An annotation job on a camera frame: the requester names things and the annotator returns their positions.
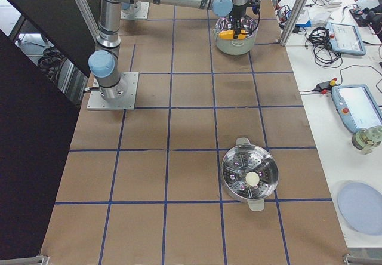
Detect aluminium frame post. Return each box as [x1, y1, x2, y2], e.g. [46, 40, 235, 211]
[279, 0, 307, 46]

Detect teach pendant tablet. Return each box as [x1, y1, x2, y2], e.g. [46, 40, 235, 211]
[331, 84, 381, 133]
[325, 22, 366, 56]

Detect far teach pendant tablet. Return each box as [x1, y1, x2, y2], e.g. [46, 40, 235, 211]
[325, 22, 366, 56]

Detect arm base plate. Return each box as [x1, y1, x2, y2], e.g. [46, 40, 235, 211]
[87, 72, 139, 110]
[121, 2, 149, 20]

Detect glass jar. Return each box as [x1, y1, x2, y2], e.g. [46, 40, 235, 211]
[352, 125, 381, 154]

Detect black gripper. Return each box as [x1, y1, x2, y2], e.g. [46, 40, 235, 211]
[231, 0, 260, 38]

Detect steel steamer basket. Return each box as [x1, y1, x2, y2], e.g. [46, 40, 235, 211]
[221, 137, 279, 212]

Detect tangled black cables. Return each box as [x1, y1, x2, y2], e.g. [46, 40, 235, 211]
[304, 26, 343, 68]

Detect white garlic bulb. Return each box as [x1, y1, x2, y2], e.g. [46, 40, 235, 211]
[245, 172, 260, 187]

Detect black power adapter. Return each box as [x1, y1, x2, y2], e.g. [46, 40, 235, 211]
[312, 80, 337, 94]

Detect blue plate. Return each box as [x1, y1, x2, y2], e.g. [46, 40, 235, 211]
[337, 182, 381, 236]

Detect yellow plastic corn cob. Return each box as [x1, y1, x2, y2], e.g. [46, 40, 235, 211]
[217, 30, 248, 40]

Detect near teach pendant tablet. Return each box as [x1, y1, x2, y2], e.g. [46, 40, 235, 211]
[331, 84, 381, 133]

